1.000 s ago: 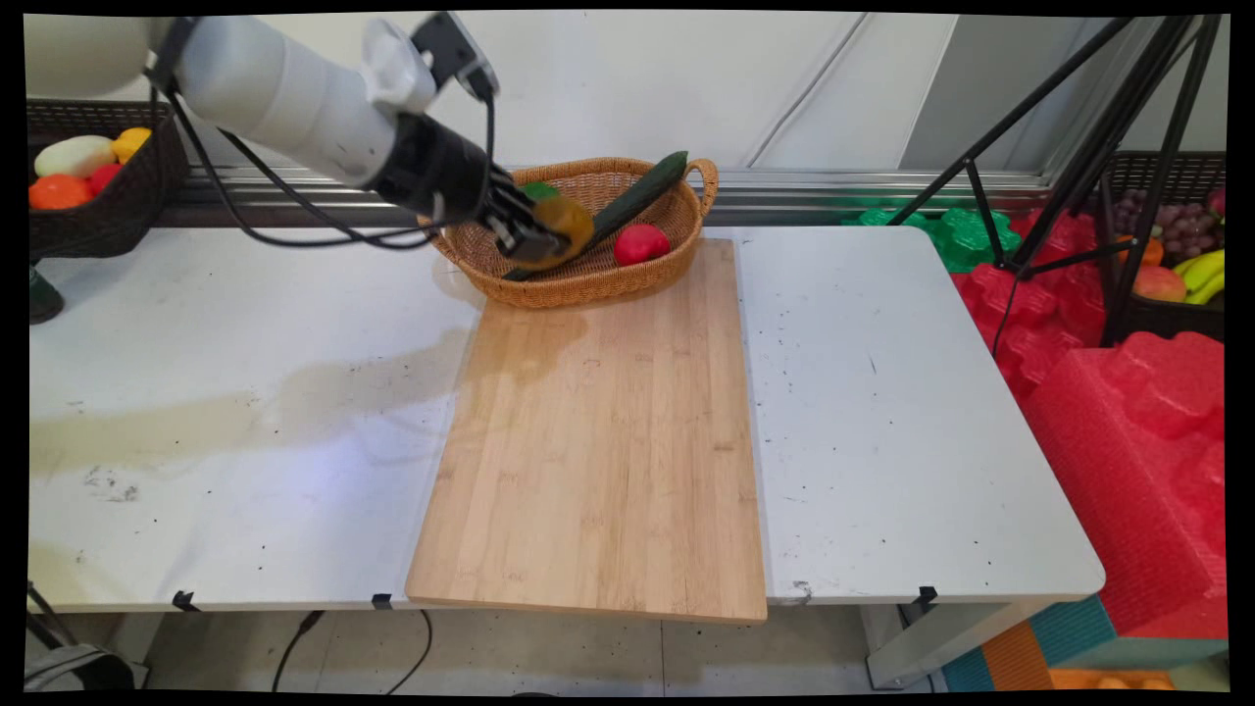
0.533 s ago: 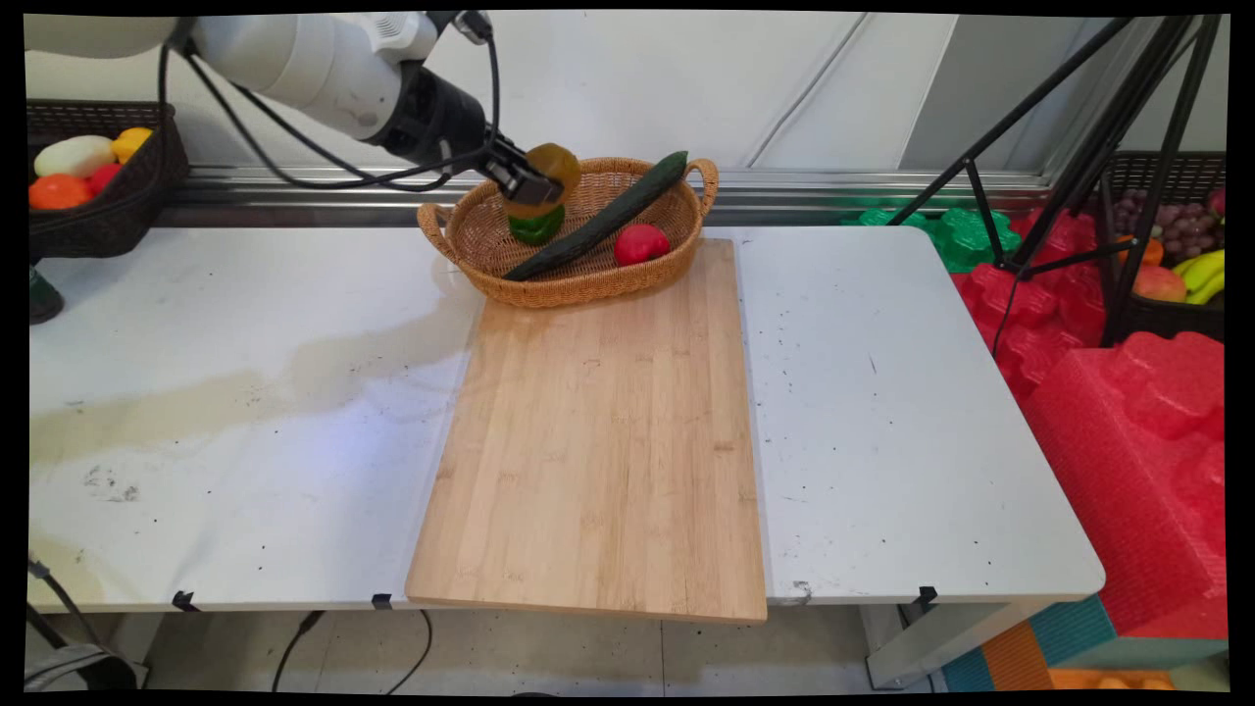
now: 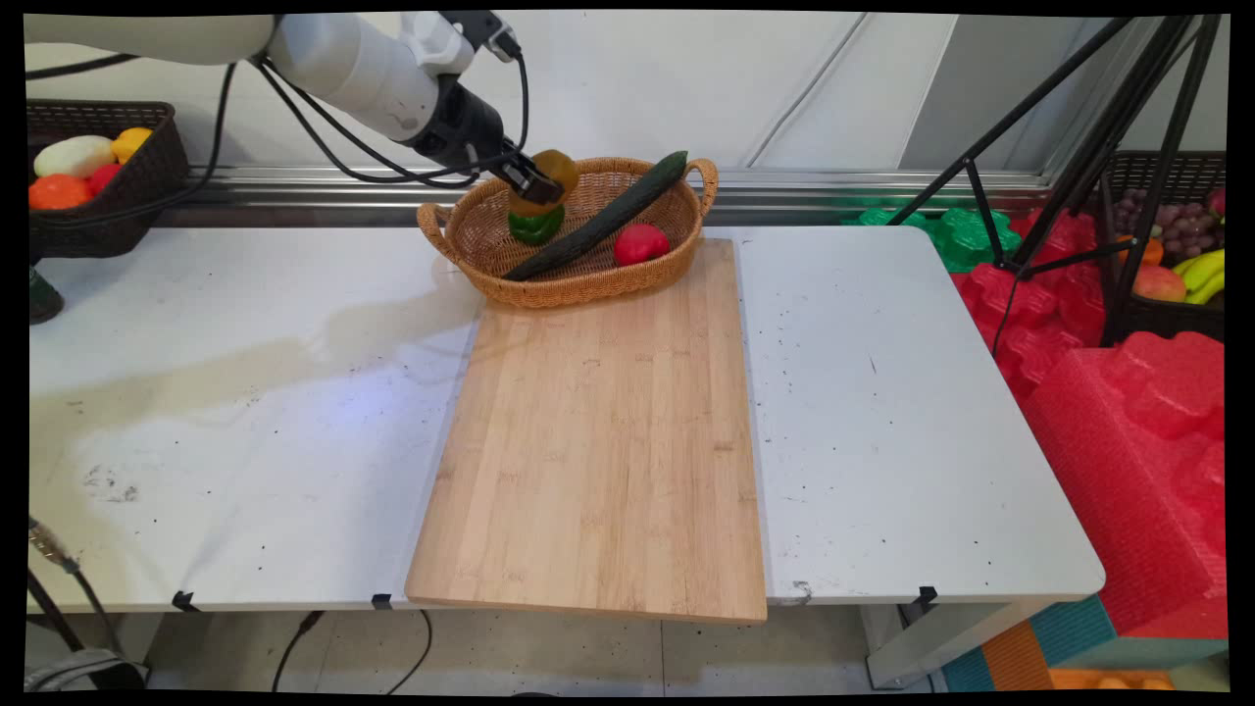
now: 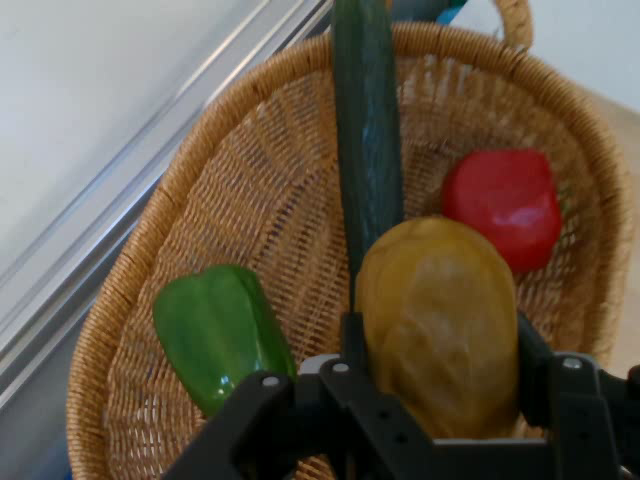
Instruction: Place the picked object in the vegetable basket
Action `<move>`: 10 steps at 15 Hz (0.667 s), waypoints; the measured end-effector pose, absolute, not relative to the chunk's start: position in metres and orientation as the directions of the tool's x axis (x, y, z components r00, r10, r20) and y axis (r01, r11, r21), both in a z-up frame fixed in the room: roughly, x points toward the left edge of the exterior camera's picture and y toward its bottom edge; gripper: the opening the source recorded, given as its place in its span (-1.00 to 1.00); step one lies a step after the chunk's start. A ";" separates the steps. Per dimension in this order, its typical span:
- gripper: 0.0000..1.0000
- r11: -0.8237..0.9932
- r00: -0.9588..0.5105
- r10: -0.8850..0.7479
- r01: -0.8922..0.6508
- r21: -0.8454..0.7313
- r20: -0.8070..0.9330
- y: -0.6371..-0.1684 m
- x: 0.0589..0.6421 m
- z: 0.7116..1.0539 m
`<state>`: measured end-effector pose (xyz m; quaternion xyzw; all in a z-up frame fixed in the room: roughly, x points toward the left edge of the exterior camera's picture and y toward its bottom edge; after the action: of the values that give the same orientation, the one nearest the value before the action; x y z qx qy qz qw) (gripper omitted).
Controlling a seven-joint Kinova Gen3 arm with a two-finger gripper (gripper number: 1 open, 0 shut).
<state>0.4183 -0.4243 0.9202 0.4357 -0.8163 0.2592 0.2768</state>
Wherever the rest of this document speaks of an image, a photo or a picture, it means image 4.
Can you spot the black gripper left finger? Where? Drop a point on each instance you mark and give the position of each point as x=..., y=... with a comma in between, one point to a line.
x=360, y=420

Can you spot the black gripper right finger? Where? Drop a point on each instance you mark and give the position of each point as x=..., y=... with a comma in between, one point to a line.
x=585, y=415

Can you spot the green bell pepper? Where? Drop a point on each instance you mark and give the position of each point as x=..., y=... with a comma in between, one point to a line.
x=220, y=330

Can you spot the red bell pepper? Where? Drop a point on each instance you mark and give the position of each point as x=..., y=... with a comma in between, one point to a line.
x=505, y=205

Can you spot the woven wicker basket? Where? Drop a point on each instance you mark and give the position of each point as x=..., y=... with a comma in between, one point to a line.
x=240, y=200

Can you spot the dark green cucumber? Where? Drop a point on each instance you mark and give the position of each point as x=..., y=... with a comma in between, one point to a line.
x=367, y=125

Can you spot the aluminium wall rail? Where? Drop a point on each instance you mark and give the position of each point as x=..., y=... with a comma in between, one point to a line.
x=100, y=200

